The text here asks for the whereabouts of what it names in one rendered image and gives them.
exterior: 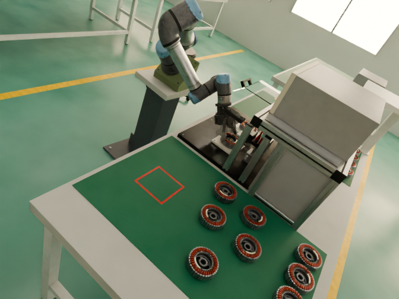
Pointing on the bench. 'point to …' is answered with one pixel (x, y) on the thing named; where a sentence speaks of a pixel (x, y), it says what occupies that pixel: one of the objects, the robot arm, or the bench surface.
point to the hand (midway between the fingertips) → (230, 138)
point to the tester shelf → (302, 145)
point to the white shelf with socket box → (392, 101)
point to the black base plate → (196, 132)
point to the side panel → (291, 187)
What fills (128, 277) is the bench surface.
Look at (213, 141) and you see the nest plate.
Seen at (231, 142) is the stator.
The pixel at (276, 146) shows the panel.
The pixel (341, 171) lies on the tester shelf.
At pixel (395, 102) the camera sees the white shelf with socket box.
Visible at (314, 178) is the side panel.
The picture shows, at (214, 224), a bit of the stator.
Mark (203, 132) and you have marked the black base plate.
